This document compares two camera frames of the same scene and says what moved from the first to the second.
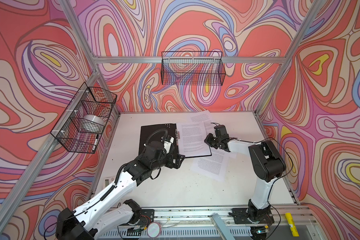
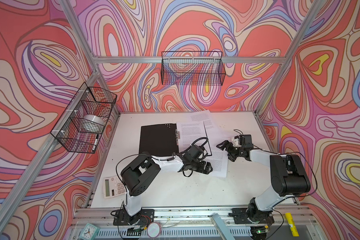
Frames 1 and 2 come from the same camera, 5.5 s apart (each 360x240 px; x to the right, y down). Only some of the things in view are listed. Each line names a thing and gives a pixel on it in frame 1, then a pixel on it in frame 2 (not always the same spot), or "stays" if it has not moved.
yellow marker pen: [292, 225] stays
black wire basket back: [192, 68] stays
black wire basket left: [80, 127] stays
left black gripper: [177, 163] → [203, 164]
